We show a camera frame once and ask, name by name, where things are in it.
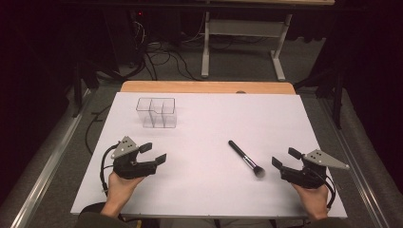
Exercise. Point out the white metal desk frame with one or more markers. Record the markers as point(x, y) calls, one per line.
point(244, 28)

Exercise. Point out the dark box with red light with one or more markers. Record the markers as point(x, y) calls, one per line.
point(126, 34)

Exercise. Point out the clear plastic organizer box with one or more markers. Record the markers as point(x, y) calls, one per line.
point(157, 112)

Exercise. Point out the person's left hand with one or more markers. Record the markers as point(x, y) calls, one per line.
point(122, 188)

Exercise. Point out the person's right hand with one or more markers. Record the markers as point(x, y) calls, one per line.
point(312, 196)

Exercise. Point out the black makeup brush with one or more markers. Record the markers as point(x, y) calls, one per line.
point(245, 158)

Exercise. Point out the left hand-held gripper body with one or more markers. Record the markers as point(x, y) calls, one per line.
point(128, 164)

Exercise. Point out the black stand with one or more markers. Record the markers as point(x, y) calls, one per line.
point(79, 88)
point(338, 101)

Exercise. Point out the white table board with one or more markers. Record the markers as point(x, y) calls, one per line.
point(206, 133)

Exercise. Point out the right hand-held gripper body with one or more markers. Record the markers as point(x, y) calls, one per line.
point(304, 177)

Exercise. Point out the metal floor rail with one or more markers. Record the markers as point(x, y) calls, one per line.
point(50, 158)
point(358, 164)

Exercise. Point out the wooden table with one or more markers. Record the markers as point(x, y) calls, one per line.
point(190, 87)

